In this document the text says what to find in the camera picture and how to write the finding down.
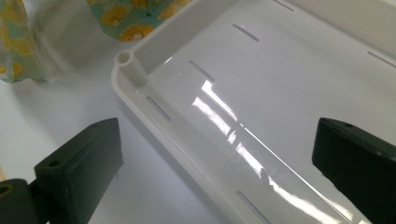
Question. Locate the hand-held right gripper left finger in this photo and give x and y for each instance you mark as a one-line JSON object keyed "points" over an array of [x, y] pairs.
{"points": [[81, 168]]}

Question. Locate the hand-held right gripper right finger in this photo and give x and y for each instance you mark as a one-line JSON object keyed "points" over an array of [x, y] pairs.
{"points": [[358, 161]]}

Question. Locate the white plastic tray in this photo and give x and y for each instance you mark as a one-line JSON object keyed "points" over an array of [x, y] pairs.
{"points": [[249, 93]]}

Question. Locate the floral cloth bag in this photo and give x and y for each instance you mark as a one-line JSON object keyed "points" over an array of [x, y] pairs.
{"points": [[130, 18]]}

